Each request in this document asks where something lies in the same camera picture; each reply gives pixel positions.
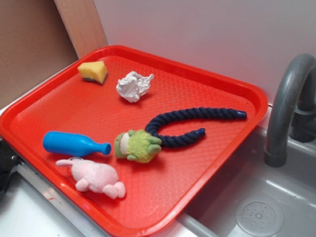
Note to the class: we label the yellow sponge with green base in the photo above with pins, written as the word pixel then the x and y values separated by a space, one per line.
pixel 93 71

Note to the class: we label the red plastic tray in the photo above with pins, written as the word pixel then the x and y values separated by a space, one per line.
pixel 156 192

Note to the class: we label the green plush frog toy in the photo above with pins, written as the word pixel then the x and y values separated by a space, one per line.
pixel 138 146

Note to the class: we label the crumpled white paper ball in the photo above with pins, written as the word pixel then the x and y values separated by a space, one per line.
pixel 133 86

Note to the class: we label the pink plush bunny toy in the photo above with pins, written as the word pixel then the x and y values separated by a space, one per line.
pixel 93 176

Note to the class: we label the blue plastic toy bottle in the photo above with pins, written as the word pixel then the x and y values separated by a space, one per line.
pixel 75 145

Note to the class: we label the grey plastic sink basin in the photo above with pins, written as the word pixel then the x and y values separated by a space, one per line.
pixel 247 198

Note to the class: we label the grey plastic faucet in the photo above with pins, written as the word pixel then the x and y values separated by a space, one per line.
pixel 294 110

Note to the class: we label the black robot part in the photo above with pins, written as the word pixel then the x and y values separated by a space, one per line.
pixel 9 161

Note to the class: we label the wooden corner post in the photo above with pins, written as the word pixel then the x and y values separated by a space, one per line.
pixel 83 25

